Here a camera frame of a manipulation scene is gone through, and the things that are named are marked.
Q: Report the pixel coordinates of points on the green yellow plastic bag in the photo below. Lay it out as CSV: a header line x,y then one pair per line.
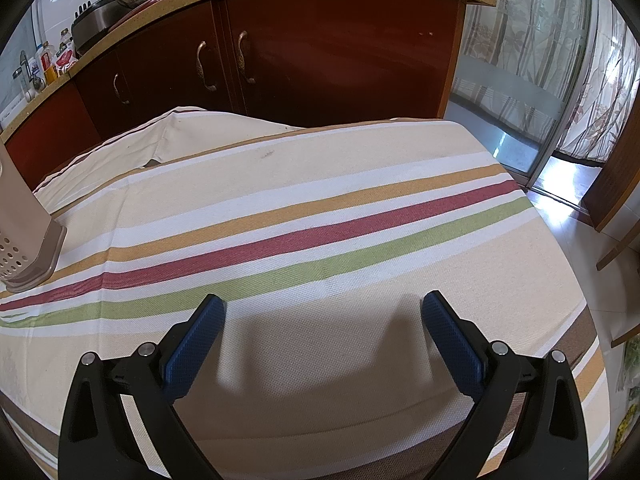
x,y
627,400

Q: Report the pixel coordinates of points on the striped tablecloth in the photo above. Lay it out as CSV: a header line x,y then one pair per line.
x,y
300,210

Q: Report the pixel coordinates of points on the patterned curtain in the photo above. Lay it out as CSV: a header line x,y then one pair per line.
x,y
550,35

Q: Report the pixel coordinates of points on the pink white snack bag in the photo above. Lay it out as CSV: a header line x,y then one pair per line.
x,y
66,62

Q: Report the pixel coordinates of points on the wooden chair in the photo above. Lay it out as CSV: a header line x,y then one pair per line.
x,y
620,185

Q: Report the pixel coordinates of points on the clear labelled bottle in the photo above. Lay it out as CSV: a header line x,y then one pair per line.
x,y
66,42

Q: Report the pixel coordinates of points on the beige perforated utensil holder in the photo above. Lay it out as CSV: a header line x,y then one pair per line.
x,y
20,245

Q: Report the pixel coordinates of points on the red induction cooker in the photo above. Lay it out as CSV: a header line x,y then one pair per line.
x,y
130,12

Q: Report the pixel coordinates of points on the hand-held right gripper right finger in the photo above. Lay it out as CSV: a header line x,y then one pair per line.
x,y
452,345

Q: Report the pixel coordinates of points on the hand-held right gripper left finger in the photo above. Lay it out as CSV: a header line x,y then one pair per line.
x,y
195,345

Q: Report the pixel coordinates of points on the red wooden kitchen cabinet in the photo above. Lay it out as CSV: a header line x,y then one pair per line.
x,y
325,60

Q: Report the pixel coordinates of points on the wood framed glass door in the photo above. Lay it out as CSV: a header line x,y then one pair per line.
x,y
495,110

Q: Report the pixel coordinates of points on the orange oil bottle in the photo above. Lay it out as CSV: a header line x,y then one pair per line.
x,y
51,74

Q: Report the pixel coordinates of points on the dark rice cooker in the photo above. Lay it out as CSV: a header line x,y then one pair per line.
x,y
92,22

